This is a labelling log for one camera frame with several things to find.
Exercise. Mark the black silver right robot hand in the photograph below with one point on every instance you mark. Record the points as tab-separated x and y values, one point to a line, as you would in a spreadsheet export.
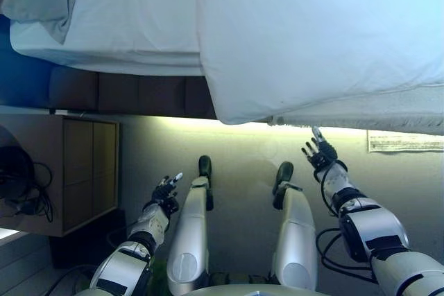
324	154

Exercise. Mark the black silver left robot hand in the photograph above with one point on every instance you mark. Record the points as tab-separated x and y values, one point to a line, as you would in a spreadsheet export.
166	193

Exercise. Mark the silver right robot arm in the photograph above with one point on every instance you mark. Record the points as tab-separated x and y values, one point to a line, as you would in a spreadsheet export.
378	233

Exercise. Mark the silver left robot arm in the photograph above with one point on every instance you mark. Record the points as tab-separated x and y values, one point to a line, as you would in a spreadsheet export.
125	268

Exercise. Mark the dark right robot foot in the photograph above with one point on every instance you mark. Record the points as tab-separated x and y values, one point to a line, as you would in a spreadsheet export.
285	173

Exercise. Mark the dark robot foot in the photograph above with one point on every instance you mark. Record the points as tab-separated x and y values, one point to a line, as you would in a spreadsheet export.
285	173
205	167

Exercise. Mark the silver left robot leg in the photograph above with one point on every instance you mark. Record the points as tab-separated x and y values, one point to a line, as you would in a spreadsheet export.
189	233

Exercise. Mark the silver robot leg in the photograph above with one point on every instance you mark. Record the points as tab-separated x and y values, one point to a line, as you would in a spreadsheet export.
298	233
189	233

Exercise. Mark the dark left robot foot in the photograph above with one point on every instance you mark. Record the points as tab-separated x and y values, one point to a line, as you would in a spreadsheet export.
205	167

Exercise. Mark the white floor mat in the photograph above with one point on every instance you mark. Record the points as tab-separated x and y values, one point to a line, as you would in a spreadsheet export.
402	141

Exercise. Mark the silver right robot leg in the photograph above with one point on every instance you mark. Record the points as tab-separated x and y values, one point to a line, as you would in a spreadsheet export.
298	233

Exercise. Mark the wooden nightstand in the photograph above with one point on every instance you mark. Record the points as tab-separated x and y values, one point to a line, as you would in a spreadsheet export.
83	171

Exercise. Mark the silver robot torso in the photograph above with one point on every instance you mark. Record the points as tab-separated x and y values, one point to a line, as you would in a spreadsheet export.
256	292

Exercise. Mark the white sheeted mattress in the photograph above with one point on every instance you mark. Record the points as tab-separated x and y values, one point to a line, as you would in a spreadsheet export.
132	15

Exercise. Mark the dark upholstered headboard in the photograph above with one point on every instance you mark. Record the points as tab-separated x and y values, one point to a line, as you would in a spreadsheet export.
24	77

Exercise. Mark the dark wooden bed frame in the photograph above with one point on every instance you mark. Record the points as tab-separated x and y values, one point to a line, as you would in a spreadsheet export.
138	93

